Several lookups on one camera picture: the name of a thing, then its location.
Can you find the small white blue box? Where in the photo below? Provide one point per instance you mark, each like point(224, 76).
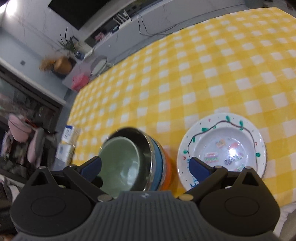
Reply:
point(67, 134)

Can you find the yellow checkered tablecloth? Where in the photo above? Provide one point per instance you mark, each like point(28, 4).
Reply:
point(241, 63)

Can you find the blue steel bowl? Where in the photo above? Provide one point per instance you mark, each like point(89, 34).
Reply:
point(150, 149)

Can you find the green plant blue pot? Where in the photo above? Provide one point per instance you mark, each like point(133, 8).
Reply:
point(68, 44)

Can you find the clear glass floral plate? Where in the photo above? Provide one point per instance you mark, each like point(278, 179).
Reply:
point(266, 160)

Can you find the large white fruit plate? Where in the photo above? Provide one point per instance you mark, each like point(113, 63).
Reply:
point(210, 122)

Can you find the golden vase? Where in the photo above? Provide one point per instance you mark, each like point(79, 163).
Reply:
point(63, 66)

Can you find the pink bag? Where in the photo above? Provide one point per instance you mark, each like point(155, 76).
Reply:
point(79, 81)

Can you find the pink office chair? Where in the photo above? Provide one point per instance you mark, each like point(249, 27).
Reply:
point(22, 132)

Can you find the black television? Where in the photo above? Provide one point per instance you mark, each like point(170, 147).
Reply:
point(93, 15)

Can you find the green ceramic bowl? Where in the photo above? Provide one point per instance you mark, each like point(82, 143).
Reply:
point(120, 164)

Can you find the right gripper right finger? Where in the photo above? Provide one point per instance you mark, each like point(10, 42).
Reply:
point(208, 177)

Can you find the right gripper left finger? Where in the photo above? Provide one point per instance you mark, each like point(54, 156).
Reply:
point(81, 177)

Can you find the grey tv cabinet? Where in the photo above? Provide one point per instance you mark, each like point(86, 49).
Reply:
point(151, 24)

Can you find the orange steel bowl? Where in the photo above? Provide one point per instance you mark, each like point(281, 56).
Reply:
point(167, 171)

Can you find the round table mirror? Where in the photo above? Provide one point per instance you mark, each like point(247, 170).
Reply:
point(98, 65)

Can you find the small white patterned plate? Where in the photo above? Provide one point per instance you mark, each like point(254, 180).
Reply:
point(229, 147)

